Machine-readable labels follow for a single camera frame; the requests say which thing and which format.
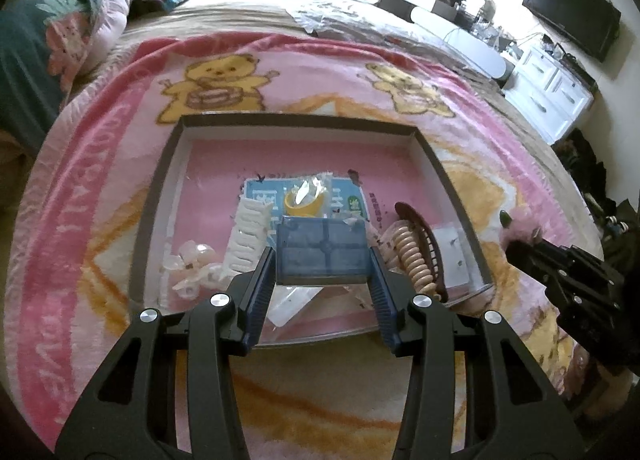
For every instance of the white drawer cabinet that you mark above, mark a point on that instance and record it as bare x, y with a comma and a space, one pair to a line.
550, 90

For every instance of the dark-rimmed shallow cardboard box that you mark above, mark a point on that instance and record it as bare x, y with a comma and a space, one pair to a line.
155, 220

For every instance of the small blue plastic box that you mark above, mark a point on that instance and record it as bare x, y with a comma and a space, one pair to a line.
320, 250

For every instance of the clear plastic sheet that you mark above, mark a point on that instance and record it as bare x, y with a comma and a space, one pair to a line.
345, 12

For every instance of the pink printed bear blanket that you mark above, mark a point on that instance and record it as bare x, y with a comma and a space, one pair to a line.
90, 200

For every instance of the beige beaded hair clip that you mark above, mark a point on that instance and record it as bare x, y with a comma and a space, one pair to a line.
412, 255

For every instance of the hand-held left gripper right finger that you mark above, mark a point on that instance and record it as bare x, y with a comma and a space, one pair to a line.
382, 295

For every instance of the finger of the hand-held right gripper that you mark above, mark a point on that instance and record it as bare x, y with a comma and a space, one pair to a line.
537, 260

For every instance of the teal floral quilt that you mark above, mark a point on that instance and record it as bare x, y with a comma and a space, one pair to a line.
30, 55

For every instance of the black television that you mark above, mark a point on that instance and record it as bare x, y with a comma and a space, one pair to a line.
572, 10

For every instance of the pile of dark clothes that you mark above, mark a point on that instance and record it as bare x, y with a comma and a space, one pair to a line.
595, 180

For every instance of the brown hair clip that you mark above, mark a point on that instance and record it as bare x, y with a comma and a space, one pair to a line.
432, 240

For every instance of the pink book with blue label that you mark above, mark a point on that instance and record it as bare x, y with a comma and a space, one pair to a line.
220, 165

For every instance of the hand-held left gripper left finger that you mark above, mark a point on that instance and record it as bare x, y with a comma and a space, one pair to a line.
257, 290

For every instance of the white comb hair clip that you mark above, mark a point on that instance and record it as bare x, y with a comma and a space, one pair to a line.
247, 235

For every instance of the small clear plastic bag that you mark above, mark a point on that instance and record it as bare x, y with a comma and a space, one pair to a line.
455, 255

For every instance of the white plastic packet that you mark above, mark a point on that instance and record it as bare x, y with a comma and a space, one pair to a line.
300, 305

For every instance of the clear hair claw clip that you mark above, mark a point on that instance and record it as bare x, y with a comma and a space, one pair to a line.
195, 265

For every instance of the white bed footboard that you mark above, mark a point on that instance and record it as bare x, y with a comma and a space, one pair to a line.
470, 45

